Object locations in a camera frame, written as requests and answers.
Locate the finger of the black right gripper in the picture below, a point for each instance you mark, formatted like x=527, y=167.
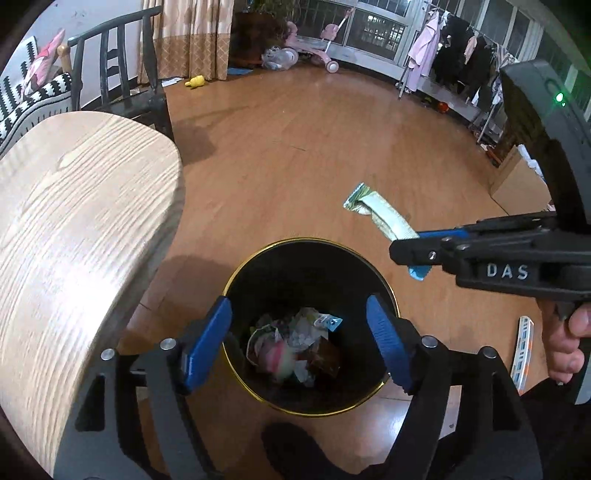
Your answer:
x=425, y=251

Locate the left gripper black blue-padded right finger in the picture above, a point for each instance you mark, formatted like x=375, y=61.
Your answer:
x=421, y=366

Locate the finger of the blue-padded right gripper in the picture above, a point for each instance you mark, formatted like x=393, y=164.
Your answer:
x=457, y=230

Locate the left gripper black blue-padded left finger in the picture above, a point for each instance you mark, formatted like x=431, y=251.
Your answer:
x=173, y=370

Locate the green white wrapper strip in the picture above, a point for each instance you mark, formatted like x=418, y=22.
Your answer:
x=366, y=201

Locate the trash heap inside bin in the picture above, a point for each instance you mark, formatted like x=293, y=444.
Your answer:
x=298, y=346

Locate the black gold-rimmed trash bin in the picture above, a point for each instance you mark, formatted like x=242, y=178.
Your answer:
x=274, y=285

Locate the person's right hand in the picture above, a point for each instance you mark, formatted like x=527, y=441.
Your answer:
x=561, y=340

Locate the cardboard box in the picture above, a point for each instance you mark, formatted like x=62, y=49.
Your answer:
x=519, y=187

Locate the clothes drying rack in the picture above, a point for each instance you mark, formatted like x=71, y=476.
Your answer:
x=465, y=75

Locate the pink hanging garment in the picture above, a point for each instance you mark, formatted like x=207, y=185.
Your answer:
x=423, y=51

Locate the pink kids tricycle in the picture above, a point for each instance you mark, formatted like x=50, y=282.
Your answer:
x=294, y=46

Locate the black wooden chair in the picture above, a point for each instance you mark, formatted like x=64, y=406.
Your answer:
x=149, y=106

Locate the yellow toy on floor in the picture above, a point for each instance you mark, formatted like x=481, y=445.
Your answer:
x=195, y=82

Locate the potted dark plant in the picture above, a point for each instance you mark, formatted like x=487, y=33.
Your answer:
x=257, y=26

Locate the sofa with striped blanket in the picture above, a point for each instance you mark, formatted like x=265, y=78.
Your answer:
x=23, y=107

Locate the beige patterned curtain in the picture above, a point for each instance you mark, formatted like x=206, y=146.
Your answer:
x=192, y=37

